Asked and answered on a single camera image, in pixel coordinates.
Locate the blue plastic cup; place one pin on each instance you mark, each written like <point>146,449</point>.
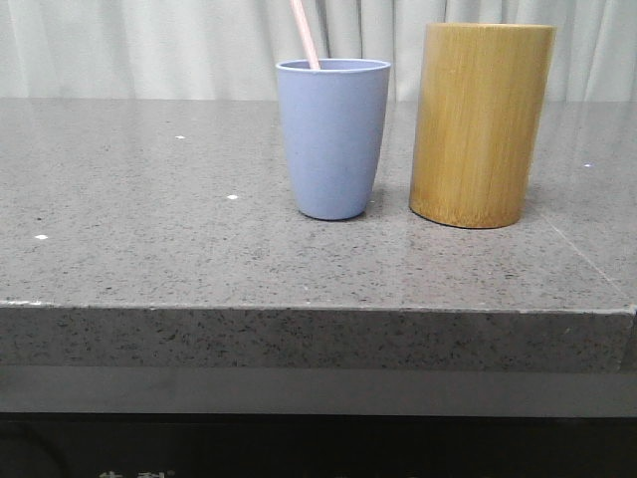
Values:
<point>333,123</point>

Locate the white curtain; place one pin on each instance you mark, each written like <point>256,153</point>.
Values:
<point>211,50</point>

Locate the bamboo cylindrical holder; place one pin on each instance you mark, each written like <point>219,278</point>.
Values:
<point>481,94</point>

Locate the pink chopstick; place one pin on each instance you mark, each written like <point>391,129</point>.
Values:
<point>305,34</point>

